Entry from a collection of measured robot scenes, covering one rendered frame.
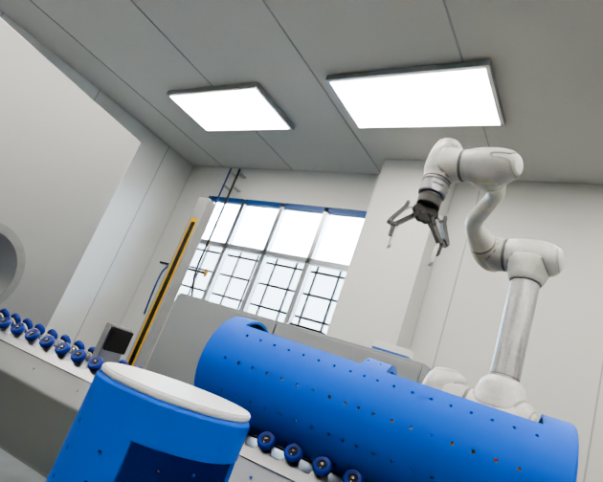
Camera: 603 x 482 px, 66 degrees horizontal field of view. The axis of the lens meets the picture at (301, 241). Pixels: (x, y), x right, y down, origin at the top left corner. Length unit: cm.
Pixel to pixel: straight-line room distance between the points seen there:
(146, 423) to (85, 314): 554
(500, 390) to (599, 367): 233
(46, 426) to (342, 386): 89
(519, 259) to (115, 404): 150
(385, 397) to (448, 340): 307
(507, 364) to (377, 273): 257
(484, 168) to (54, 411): 143
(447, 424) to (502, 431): 11
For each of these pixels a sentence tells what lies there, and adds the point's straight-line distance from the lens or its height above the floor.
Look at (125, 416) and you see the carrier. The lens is 78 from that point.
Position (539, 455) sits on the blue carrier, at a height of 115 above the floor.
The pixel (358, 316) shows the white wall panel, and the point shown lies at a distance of 414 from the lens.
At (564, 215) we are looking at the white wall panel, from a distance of 443.
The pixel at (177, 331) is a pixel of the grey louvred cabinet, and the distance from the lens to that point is 391.
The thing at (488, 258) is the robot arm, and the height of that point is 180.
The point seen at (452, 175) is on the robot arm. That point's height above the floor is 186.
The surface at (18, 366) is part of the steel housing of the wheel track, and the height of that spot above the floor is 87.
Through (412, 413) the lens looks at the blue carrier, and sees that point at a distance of 110.
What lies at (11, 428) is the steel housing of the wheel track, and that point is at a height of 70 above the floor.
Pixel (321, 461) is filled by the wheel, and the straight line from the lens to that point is 117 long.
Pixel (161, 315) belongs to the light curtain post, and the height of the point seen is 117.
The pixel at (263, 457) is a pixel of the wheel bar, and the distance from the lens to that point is 121.
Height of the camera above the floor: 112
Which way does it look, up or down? 16 degrees up
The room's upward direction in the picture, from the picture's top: 20 degrees clockwise
